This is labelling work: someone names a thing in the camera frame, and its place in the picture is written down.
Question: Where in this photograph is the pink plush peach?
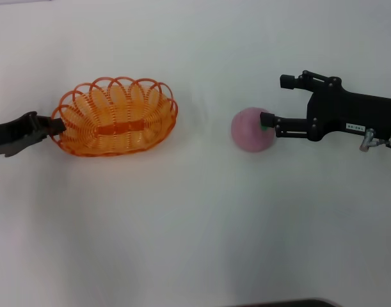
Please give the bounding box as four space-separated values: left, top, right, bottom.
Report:
230 107 277 154

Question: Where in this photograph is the orange woven plastic basket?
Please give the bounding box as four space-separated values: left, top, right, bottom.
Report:
51 75 179 157

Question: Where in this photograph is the black robot torso edge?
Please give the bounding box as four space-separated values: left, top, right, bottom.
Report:
236 299 337 307

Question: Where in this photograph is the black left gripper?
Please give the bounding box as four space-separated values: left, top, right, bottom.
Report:
0 111 67 159

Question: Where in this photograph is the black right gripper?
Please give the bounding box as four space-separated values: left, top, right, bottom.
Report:
260 69 391 143

